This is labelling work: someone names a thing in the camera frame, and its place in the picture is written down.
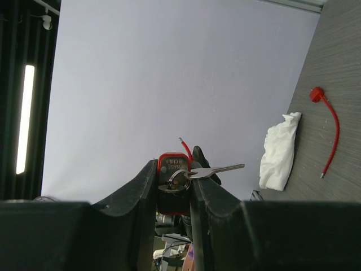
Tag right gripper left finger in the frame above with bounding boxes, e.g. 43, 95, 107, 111
1, 160, 157, 270

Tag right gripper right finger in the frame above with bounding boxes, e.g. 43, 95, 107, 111
191, 178, 360, 270

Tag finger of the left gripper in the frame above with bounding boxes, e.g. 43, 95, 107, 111
192, 146, 222, 185

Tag silver keys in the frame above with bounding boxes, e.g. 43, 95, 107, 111
168, 164, 245, 188

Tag red cable padlock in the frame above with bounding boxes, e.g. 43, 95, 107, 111
309, 86, 340, 179
157, 138, 193, 215

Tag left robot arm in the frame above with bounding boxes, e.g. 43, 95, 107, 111
155, 146, 210, 237

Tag white cloth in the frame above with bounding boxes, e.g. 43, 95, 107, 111
259, 112, 302, 191

